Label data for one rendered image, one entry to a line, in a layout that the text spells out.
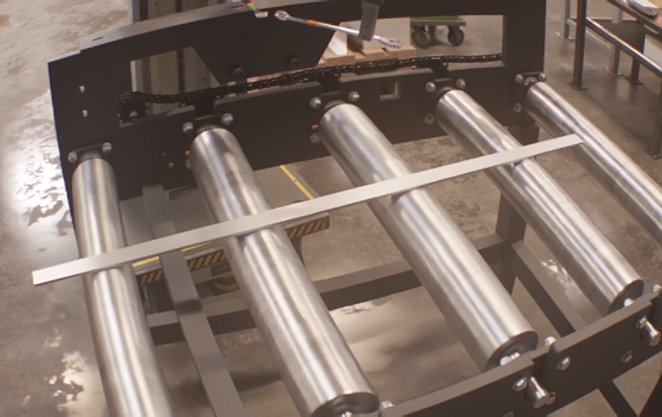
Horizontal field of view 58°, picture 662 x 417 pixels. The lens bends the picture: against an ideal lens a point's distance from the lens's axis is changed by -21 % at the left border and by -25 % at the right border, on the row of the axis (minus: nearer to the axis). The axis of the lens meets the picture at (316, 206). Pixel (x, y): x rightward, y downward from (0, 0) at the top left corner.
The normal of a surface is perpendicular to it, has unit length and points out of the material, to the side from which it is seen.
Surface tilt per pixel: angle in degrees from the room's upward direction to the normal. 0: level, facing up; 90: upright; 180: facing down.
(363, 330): 0
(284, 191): 0
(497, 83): 90
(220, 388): 0
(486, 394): 90
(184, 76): 90
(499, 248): 90
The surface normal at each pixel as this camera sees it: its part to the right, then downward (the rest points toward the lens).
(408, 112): 0.33, 0.54
